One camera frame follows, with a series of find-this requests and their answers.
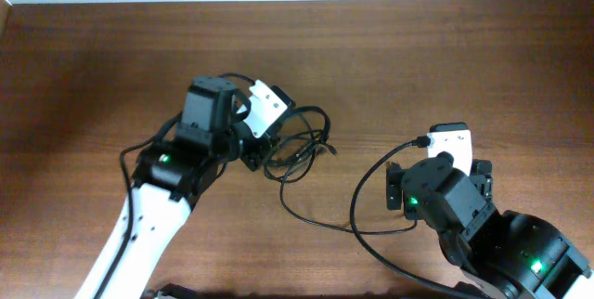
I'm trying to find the black USB cable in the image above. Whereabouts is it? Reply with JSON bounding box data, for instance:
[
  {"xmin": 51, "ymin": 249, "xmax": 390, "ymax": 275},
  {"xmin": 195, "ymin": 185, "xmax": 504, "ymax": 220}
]
[{"xmin": 263, "ymin": 105, "xmax": 419, "ymax": 236}]

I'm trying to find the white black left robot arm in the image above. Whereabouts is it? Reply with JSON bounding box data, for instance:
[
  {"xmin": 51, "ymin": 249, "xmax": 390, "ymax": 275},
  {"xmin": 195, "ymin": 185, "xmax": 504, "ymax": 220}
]
[{"xmin": 76, "ymin": 73, "xmax": 294, "ymax": 298}]

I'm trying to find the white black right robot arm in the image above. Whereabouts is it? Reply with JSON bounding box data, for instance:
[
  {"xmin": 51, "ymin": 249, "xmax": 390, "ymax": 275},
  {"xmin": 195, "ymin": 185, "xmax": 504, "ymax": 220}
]
[{"xmin": 386, "ymin": 152, "xmax": 593, "ymax": 299}]

